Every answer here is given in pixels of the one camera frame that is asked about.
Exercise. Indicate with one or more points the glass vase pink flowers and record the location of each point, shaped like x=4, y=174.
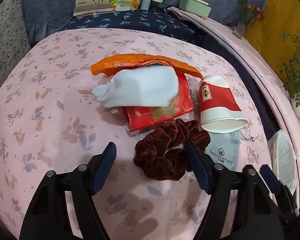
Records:
x=250, y=12

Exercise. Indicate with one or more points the small green packet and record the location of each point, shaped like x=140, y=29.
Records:
x=120, y=5

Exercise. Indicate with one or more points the white sock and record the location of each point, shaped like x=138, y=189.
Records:
x=150, y=86

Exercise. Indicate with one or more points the red white paper cup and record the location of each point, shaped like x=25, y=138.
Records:
x=219, y=112

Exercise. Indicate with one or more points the orange plastic bag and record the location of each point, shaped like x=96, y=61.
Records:
x=113, y=64

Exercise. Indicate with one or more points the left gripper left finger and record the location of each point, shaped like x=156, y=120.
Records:
x=47, y=215

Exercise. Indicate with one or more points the red envelope packet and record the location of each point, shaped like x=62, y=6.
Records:
x=144, y=117

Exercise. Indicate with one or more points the mint green tin box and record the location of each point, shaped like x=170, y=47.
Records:
x=197, y=7

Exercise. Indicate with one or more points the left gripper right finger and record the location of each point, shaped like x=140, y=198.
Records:
x=256, y=215

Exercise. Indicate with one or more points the dark red velvet scrunchie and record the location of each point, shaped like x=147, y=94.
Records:
x=161, y=154

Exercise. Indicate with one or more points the green plant white pot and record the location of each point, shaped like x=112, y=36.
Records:
x=291, y=69

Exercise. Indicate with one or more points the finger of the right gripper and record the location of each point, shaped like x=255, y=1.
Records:
x=284, y=198

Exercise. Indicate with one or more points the grey drawstring pouch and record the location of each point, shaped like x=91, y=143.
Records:
x=224, y=147

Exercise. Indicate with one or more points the navy floral cloth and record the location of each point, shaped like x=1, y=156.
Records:
x=158, y=22

